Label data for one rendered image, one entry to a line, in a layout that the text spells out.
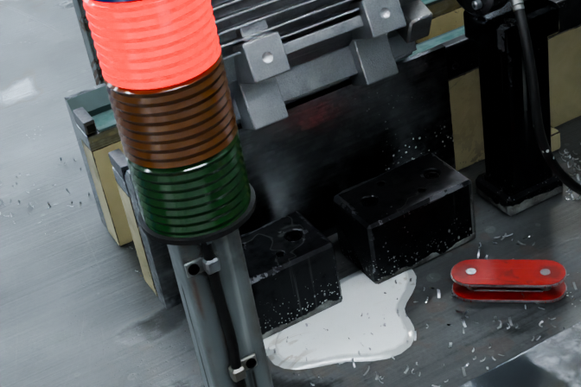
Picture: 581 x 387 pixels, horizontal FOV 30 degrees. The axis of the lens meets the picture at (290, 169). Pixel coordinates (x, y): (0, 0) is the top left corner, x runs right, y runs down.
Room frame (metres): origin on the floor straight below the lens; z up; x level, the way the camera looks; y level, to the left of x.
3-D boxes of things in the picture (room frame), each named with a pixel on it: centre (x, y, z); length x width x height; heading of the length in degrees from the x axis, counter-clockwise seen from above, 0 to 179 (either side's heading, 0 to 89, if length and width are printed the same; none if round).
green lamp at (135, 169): (0.49, 0.05, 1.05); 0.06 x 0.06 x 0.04
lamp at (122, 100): (0.49, 0.05, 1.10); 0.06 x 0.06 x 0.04
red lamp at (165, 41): (0.49, 0.05, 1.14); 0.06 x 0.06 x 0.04
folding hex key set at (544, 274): (0.65, -0.15, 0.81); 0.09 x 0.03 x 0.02; 73
